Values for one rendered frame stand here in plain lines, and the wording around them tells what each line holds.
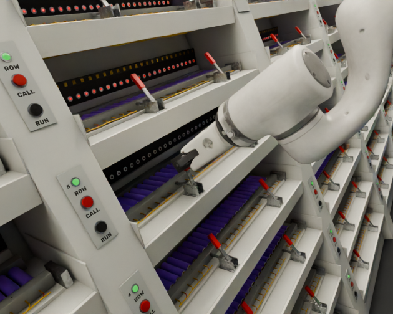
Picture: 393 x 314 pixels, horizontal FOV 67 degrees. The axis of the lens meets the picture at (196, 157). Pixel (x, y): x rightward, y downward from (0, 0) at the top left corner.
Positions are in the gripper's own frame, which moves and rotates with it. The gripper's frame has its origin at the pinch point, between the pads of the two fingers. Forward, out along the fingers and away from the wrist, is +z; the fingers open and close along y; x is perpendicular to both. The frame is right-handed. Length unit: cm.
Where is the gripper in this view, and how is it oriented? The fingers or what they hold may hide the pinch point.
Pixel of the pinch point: (183, 161)
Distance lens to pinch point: 61.3
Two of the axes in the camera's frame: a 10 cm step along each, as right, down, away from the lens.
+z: -5.9, 3.9, 7.1
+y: 5.8, -4.1, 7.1
